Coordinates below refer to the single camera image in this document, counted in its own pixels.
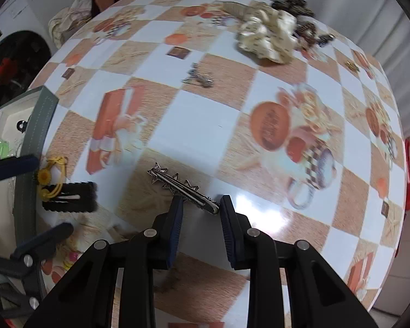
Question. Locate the white washing machine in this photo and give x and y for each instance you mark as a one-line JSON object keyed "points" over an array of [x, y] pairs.
{"points": [[17, 47]]}

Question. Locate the checked printed tablecloth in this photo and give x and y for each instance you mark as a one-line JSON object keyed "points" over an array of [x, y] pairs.
{"points": [[208, 116]]}

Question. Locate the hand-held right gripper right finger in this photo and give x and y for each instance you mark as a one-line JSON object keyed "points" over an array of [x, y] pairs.
{"points": [[227, 225]]}

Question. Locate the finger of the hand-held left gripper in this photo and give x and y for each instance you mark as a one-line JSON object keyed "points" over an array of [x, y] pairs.
{"points": [[44, 242], [13, 168]]}

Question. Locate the black snap hair clip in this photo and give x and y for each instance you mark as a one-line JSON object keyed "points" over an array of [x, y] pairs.
{"points": [[85, 194]]}

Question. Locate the silver star hair clip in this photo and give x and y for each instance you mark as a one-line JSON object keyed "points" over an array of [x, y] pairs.
{"points": [[184, 188]]}

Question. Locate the grey shallow tray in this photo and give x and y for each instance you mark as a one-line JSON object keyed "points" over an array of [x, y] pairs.
{"points": [[30, 136]]}

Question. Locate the cream cloth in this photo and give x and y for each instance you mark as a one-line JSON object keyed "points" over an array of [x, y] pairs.
{"points": [[68, 20]]}

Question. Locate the cream satin scrunchie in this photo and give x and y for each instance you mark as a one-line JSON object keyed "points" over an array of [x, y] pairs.
{"points": [[270, 34]]}

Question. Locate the small gold brooch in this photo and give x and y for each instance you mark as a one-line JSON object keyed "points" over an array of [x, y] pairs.
{"points": [[351, 65]]}

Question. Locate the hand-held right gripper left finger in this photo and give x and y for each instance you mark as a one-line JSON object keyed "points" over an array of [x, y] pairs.
{"points": [[176, 225]]}

